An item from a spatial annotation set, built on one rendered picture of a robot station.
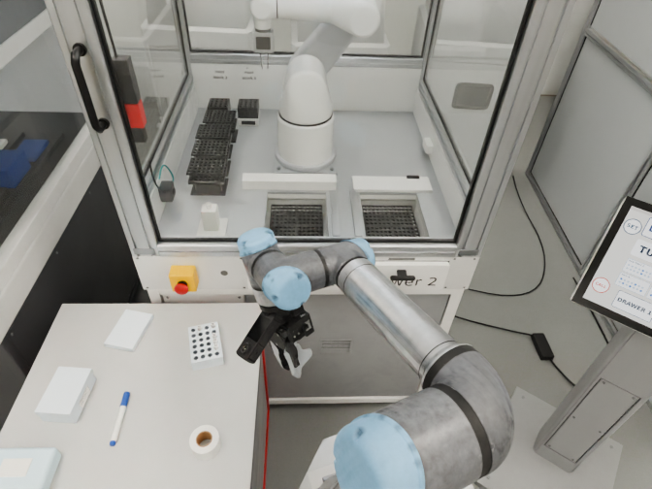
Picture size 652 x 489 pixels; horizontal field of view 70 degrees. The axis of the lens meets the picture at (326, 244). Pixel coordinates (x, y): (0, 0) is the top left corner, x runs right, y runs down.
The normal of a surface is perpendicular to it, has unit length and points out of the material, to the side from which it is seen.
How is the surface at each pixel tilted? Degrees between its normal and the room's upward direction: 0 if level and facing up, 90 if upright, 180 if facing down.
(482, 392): 14
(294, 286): 72
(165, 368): 0
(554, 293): 0
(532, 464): 3
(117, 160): 90
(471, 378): 23
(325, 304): 90
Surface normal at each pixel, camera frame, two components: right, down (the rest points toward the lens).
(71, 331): 0.04, -0.73
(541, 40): 0.04, 0.69
